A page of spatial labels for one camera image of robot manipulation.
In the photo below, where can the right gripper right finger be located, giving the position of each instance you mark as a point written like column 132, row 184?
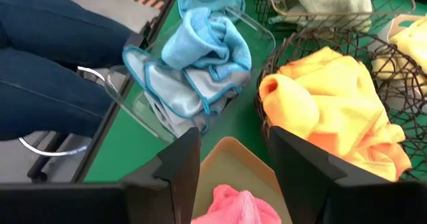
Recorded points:
column 333, row 200

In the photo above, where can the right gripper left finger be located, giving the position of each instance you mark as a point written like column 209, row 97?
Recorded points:
column 100, row 204

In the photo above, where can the orange microfiber towel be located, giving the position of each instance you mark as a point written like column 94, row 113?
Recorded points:
column 293, row 107
column 377, row 150

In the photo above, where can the pink microfiber towel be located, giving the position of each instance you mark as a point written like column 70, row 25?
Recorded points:
column 233, row 207

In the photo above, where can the grey towel with teal edging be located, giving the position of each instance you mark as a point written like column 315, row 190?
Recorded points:
column 173, row 90

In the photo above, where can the yellow microfiber towel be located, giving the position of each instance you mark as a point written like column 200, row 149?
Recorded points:
column 412, row 40

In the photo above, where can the lime green microfiber towel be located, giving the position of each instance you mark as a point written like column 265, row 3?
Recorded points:
column 365, row 24

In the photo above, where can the light blue microfiber towel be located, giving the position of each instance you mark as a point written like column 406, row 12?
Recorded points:
column 207, row 40

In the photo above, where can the green table mat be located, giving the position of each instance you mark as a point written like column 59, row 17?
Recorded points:
column 133, row 150

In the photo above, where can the chrome stool base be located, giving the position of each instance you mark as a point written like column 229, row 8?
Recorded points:
column 50, row 152

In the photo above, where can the clear plastic tray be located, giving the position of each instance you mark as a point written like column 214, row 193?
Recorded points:
column 133, row 107

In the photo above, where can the tan plastic tray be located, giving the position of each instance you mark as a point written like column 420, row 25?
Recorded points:
column 230, row 164

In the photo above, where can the person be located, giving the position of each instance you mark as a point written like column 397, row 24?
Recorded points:
column 50, row 67

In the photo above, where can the black aluminium table frame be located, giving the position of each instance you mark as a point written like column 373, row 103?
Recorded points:
column 100, row 140

